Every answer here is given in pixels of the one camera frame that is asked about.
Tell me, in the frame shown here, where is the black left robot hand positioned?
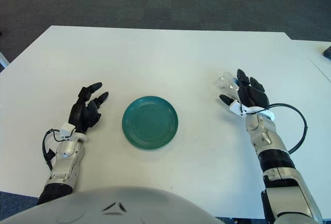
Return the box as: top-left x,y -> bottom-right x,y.
68,81 -> 109,135

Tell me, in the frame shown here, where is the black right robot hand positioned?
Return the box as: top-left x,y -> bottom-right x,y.
219,68 -> 270,112

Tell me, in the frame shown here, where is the clear bottle with blue cap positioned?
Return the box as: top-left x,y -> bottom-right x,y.
216,71 -> 241,98

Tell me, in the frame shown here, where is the teal round plate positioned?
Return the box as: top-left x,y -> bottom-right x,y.
122,95 -> 179,152

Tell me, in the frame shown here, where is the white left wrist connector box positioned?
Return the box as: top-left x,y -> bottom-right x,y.
60,122 -> 76,140

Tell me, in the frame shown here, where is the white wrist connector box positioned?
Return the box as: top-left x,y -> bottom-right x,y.
60,122 -> 76,140
229,99 -> 250,118

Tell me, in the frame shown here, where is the white right wrist connector box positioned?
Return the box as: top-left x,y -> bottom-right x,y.
229,99 -> 250,118

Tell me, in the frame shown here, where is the grey robot torso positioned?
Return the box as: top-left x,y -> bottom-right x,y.
0,186 -> 218,224

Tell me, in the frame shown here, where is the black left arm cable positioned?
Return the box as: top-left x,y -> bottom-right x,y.
42,128 -> 63,170

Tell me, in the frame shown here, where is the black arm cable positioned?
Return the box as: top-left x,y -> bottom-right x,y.
42,128 -> 63,170
243,102 -> 309,155

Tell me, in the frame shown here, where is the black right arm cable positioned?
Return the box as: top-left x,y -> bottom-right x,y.
243,102 -> 309,155

